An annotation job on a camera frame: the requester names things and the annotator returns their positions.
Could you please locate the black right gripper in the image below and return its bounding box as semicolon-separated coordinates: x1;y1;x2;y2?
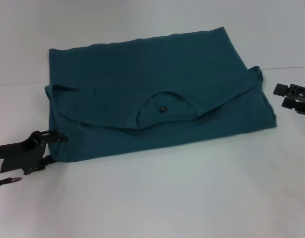
273;83;305;115

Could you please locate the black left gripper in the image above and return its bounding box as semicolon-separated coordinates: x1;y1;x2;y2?
0;130;69;176

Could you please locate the teal t-shirt with FREE print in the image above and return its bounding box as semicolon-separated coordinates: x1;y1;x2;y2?
45;26;277;165

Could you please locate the left gripper cable with plug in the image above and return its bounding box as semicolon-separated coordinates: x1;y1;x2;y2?
0;176;22;187

